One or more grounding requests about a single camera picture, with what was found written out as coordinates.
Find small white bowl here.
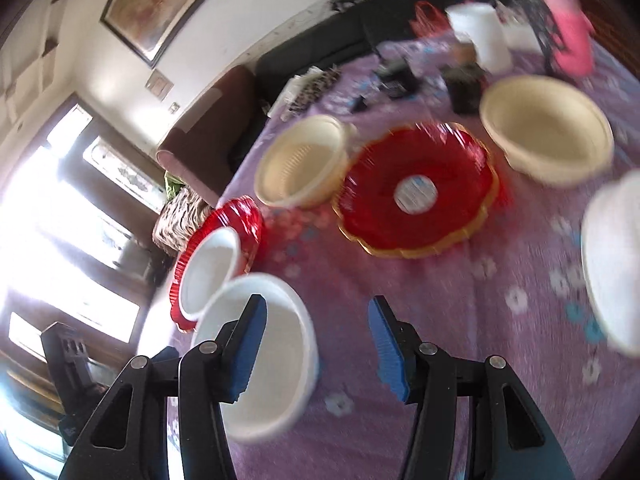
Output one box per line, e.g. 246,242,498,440
178,226,243,322

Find large red gold-rimmed plate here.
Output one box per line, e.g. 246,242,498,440
331,122,501,260

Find brown armchair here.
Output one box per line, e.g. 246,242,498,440
156,66,257,206

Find purple floral tablecloth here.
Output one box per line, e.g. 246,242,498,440
135,35,640,480

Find cream strainer bowl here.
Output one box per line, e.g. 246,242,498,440
254,115,357,209

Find small red plate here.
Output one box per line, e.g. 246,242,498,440
169,195,264,335

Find spotted cloth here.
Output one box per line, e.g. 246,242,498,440
287,65,343,113

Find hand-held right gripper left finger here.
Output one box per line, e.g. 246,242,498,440
57,294,268,480

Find white plastic container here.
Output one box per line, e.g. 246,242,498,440
445,2,513,75

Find red bag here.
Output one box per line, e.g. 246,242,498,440
409,1,451,40

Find wall light switch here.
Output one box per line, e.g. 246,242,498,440
146,70,175,99

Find large white bowl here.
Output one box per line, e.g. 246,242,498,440
190,272,321,443

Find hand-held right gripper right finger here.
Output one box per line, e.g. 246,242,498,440
367,296,576,480

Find jar with red label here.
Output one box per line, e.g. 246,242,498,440
442,65,488,113

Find zebra patterned basket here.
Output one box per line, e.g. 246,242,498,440
152,187,213,253

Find pink knitted bottle cover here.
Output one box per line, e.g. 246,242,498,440
539,0,596,77

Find black sofa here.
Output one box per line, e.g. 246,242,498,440
227,0,531,173

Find white plate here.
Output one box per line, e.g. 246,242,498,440
581,170,640,353

